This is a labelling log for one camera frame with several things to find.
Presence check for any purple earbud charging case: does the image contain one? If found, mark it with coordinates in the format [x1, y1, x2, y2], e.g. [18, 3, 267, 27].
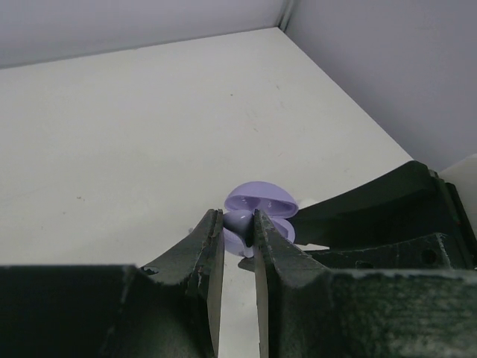
[222, 180, 300, 259]

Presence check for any purple earbud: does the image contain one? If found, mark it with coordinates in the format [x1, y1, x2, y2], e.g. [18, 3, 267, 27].
[224, 210, 253, 252]

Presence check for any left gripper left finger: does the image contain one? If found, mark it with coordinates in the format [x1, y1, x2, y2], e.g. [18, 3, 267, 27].
[1, 210, 224, 357]

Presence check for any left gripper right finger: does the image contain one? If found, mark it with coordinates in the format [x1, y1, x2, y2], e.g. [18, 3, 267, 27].
[253, 211, 476, 357]

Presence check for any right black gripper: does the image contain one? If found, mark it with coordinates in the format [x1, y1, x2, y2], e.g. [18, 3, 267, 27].
[290, 160, 476, 269]

